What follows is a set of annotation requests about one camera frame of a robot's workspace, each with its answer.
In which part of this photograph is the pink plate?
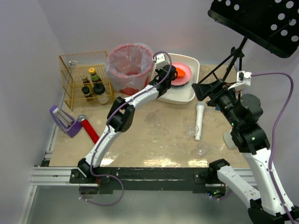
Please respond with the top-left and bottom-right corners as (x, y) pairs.
(171, 62), (192, 86)

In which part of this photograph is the orange plate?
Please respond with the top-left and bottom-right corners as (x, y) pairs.
(176, 67), (186, 78)

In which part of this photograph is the clear glass cup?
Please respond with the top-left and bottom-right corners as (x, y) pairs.
(185, 124), (199, 138)

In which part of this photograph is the clear glass bowl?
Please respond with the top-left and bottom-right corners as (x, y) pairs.
(195, 142), (210, 156)

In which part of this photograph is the clear black-lidded shaker jar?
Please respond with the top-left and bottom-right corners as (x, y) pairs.
(93, 83), (109, 104)

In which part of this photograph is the green yellow-capped sauce bottle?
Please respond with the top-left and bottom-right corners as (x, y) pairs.
(88, 67), (102, 85)

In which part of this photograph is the dark spice jar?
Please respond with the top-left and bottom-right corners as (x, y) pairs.
(81, 86), (93, 101)

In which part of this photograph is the brown-lidded seasoning bottle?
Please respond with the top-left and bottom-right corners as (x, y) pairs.
(81, 77), (91, 87)

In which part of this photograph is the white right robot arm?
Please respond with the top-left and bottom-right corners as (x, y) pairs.
(192, 71), (299, 224)

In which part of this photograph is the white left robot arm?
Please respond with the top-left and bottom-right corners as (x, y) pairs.
(77, 51), (178, 178)

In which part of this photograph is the white microphone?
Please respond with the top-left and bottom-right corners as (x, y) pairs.
(195, 101), (205, 141)

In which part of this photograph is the white rectangular basin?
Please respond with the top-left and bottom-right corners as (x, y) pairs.
(158, 53), (200, 105)

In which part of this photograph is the red mesh waste basket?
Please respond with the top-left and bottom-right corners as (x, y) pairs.
(107, 44), (155, 96)

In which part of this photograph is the clear plastic bin liner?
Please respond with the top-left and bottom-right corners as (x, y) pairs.
(104, 42), (155, 92)

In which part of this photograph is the red glitter microphone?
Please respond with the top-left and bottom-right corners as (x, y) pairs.
(78, 114), (99, 144)

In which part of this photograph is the black music stand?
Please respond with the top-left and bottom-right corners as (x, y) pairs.
(208, 0), (299, 79)

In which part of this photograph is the gold wire rack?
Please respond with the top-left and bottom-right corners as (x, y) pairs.
(59, 51), (114, 110)

